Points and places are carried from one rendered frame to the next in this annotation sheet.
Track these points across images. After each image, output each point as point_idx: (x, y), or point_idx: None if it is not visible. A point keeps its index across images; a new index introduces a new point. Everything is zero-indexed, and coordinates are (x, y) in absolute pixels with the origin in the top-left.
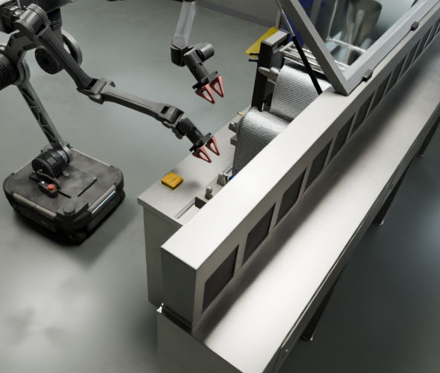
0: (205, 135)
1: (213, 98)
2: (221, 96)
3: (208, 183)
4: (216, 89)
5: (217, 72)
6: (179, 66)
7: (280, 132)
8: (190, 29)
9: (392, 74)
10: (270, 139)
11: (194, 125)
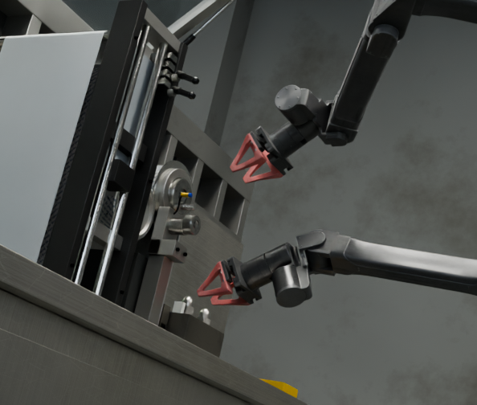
0: (238, 260)
1: (248, 170)
2: (235, 170)
3: (205, 323)
4: (247, 161)
5: (257, 128)
6: (332, 145)
7: (189, 118)
8: (346, 73)
9: None
10: None
11: (267, 251)
